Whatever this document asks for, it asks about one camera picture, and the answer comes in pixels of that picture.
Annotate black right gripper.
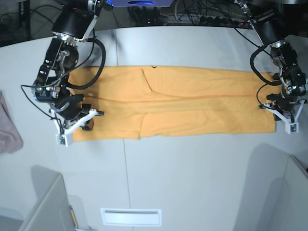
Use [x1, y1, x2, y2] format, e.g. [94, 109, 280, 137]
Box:
[49, 94, 94, 131]

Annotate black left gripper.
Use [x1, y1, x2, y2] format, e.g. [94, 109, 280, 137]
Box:
[266, 94, 302, 121]

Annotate orange T-shirt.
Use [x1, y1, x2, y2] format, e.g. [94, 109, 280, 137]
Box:
[73, 66, 280, 141]

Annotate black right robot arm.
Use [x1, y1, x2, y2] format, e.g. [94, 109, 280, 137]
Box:
[30, 0, 106, 134]

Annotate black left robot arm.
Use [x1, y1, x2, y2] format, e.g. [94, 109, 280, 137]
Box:
[238, 0, 308, 123]

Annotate pink cloth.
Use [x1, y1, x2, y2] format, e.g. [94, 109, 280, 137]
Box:
[0, 92, 23, 154]

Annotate orange pencil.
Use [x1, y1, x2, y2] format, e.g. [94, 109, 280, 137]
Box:
[70, 206, 78, 228]

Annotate grey left bin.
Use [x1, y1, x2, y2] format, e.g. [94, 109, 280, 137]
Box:
[19, 173, 76, 231]

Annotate grey bin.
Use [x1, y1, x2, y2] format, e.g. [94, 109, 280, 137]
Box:
[280, 156, 308, 231]
[19, 173, 76, 231]

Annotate grey right bin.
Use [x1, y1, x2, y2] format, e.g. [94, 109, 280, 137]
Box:
[280, 156, 308, 231]

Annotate white table slot plate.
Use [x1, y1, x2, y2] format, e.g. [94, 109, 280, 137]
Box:
[101, 208, 162, 227]

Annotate black power strip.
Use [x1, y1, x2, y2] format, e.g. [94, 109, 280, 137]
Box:
[199, 16, 244, 27]

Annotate purple device with blue oval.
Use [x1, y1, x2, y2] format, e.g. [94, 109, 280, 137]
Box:
[107, 0, 173, 7]

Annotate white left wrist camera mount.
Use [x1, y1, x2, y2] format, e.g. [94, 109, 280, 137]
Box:
[258, 99, 308, 134]

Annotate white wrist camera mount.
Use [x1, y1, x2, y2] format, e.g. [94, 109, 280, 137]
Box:
[258, 99, 308, 134]
[50, 109, 104, 147]

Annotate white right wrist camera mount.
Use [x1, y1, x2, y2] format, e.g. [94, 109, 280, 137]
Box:
[50, 109, 104, 147]

